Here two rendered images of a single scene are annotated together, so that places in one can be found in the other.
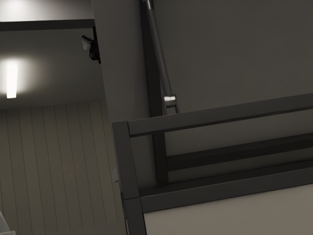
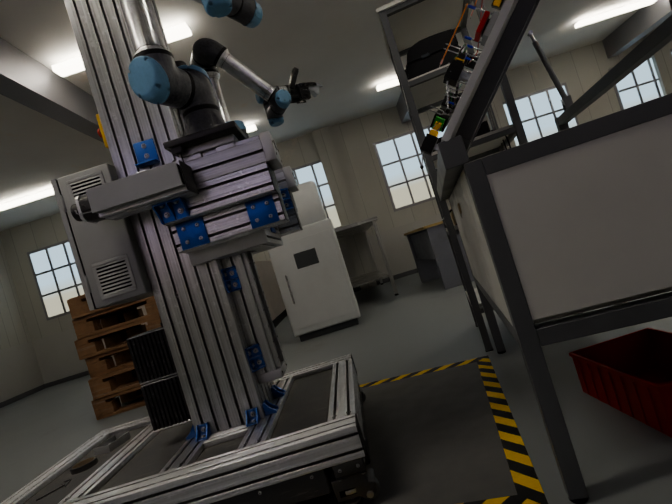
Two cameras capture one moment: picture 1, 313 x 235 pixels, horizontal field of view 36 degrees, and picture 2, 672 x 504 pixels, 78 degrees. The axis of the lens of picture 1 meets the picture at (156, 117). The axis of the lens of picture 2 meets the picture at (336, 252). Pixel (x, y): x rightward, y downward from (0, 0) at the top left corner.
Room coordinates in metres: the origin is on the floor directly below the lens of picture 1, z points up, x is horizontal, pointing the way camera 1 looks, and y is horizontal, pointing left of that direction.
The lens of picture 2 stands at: (1.78, 1.18, 0.68)
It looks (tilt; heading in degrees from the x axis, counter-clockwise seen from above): 1 degrees up; 290
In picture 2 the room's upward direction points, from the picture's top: 17 degrees counter-clockwise
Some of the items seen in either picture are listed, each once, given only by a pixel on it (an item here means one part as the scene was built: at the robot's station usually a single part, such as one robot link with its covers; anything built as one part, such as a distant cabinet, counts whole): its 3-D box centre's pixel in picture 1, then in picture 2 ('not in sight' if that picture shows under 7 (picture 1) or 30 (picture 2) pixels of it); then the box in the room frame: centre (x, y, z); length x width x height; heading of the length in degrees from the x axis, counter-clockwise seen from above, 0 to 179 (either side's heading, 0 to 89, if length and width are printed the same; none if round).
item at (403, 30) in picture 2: not in sight; (474, 170); (1.77, -1.35, 0.92); 0.60 x 0.50 x 1.85; 96
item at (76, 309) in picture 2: not in sight; (182, 325); (4.62, -1.95, 0.51); 1.44 x 0.99 x 1.02; 21
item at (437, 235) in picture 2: not in sight; (447, 250); (2.33, -4.18, 0.37); 1.33 x 0.69 x 0.73; 110
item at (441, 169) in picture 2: (272, 175); (446, 180); (1.87, -0.40, 0.83); 1.18 x 0.05 x 0.06; 96
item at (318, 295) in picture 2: not in sight; (309, 257); (3.59, -2.90, 0.78); 0.79 x 0.69 x 1.56; 109
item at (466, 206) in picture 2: not in sight; (479, 242); (1.82, -0.13, 0.60); 0.55 x 0.03 x 0.39; 96
